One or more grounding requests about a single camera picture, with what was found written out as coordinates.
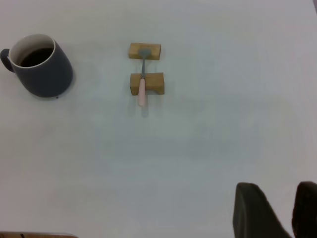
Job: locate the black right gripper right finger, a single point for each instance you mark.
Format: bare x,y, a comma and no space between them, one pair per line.
307,210

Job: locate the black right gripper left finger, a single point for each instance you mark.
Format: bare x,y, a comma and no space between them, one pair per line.
252,213

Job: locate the dark grey ceramic cup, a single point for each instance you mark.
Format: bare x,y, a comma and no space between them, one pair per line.
47,77

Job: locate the arched wooden block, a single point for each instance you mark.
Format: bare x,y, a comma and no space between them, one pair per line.
154,80

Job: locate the flat rectangular wooden block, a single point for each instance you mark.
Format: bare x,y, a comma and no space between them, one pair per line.
133,52

